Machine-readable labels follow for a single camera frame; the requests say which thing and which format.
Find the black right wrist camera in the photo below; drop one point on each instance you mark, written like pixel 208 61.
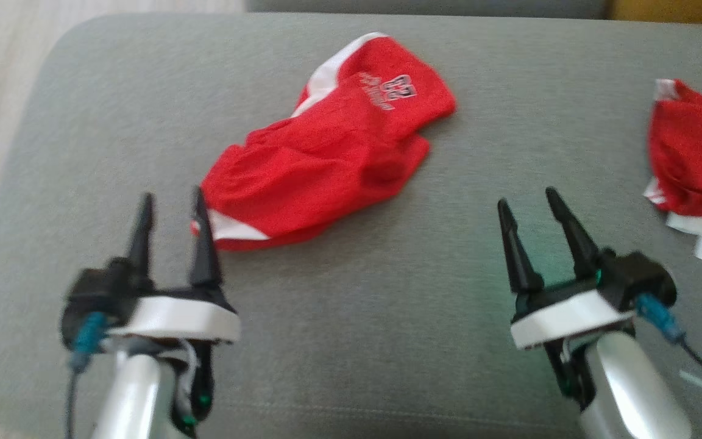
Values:
pixel 637 274

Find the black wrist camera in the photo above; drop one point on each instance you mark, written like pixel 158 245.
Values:
pixel 98 292
pixel 637 274

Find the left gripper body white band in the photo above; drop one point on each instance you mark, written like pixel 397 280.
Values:
pixel 174 317

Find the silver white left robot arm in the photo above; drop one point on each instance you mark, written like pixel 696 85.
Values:
pixel 138 396

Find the yellow wooden furniture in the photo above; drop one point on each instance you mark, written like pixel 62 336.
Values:
pixel 674 9

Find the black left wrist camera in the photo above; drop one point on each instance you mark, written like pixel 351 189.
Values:
pixel 98 292

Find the grey fabric sofa seat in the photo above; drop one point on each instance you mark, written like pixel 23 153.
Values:
pixel 387 317

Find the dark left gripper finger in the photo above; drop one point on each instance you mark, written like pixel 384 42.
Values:
pixel 206 256
pixel 141 250

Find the red shorts with white stripes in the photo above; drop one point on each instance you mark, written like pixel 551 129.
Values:
pixel 326 158

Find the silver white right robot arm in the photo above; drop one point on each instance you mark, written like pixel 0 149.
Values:
pixel 625 390

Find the red garment with white label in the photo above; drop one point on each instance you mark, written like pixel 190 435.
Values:
pixel 698 158

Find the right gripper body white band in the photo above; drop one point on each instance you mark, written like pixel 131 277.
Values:
pixel 570 317

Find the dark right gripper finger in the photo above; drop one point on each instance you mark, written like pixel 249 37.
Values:
pixel 579 244
pixel 521 262

